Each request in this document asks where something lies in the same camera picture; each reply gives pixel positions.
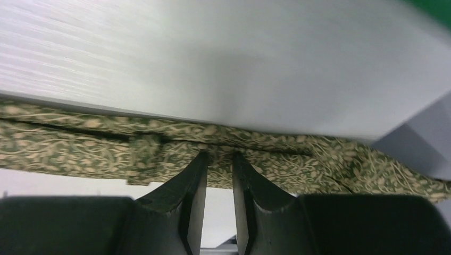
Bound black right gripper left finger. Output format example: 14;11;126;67
1;152;208;254

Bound olive floral patterned tie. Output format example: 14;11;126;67
1;99;450;202

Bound green plastic bin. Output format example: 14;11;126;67
405;0;451;29

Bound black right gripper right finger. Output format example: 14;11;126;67
232;152;450;254

